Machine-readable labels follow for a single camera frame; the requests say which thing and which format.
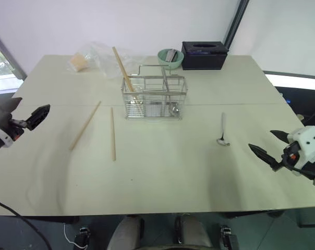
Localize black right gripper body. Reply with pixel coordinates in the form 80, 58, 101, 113
281, 143, 301, 169

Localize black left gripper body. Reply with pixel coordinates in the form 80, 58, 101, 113
0, 112, 26, 143

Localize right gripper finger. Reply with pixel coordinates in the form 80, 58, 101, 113
248, 143, 282, 172
270, 129, 291, 144

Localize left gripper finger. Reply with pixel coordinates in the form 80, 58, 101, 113
25, 104, 51, 131
4, 97, 23, 117

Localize wooden chopstick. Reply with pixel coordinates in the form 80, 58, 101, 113
112, 46, 143, 118
113, 46, 144, 118
110, 107, 117, 162
69, 101, 102, 151

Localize silver metal spoon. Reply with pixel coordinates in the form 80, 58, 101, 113
161, 67, 179, 118
216, 112, 231, 147

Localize tan sponge in bag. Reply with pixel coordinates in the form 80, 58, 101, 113
69, 52, 90, 72

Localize black block with silver cap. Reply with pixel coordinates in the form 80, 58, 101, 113
219, 224, 240, 250
73, 226, 92, 250

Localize clear plastic bag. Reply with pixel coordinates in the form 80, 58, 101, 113
67, 41, 149, 80

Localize grey rounded robot leg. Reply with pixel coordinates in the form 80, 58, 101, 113
174, 214, 213, 250
106, 215, 146, 250

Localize black tissue box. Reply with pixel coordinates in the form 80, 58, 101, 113
180, 40, 229, 71

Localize dark metal pillar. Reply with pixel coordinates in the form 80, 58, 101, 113
223, 0, 251, 51

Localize mint green bowl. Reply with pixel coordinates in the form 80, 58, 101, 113
157, 48, 185, 70

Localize grey items in bowl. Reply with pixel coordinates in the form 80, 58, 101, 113
164, 48, 179, 63

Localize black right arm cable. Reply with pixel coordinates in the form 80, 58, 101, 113
284, 159, 315, 181

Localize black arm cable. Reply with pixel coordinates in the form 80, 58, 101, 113
0, 196, 53, 250
284, 159, 315, 181

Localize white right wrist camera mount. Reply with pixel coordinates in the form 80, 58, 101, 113
287, 126, 315, 165

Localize grey window frame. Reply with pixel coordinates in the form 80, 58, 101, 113
0, 24, 28, 82

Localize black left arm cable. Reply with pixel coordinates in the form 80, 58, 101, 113
0, 196, 53, 250

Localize metal wire cutlery caddy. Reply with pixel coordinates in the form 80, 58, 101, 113
120, 64, 188, 123

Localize thin white cable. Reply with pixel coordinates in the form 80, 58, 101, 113
63, 223, 89, 248

